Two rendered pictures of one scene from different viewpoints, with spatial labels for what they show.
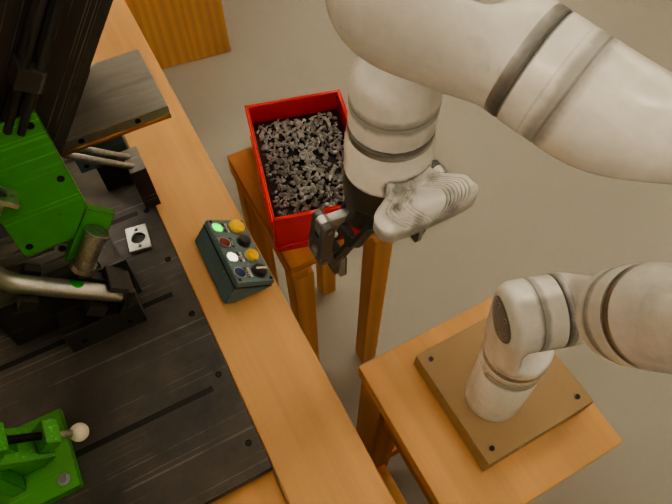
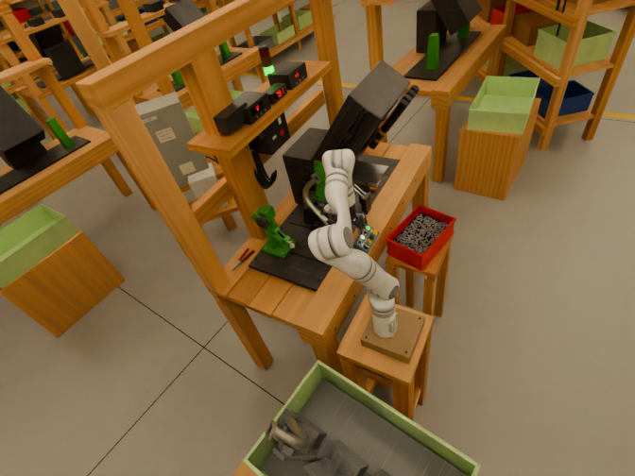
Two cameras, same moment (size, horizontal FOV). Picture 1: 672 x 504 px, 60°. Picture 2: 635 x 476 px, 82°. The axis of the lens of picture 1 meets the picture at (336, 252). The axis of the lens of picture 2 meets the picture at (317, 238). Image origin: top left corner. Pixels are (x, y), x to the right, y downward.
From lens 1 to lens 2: 102 cm
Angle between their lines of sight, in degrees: 42
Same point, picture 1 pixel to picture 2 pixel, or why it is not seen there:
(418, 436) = (357, 322)
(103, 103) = (364, 175)
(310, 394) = (342, 284)
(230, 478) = (306, 283)
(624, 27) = not seen: outside the picture
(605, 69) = (331, 182)
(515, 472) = (368, 354)
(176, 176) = (379, 211)
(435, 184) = not seen: hidden behind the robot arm
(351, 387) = not seen: hidden behind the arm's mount
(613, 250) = (615, 433)
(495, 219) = (555, 357)
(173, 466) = (300, 270)
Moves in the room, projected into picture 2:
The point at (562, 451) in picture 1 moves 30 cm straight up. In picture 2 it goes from (387, 365) to (385, 325)
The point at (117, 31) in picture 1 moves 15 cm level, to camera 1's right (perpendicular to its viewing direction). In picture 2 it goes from (413, 161) to (431, 171)
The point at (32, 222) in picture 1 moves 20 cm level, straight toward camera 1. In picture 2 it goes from (321, 191) to (311, 217)
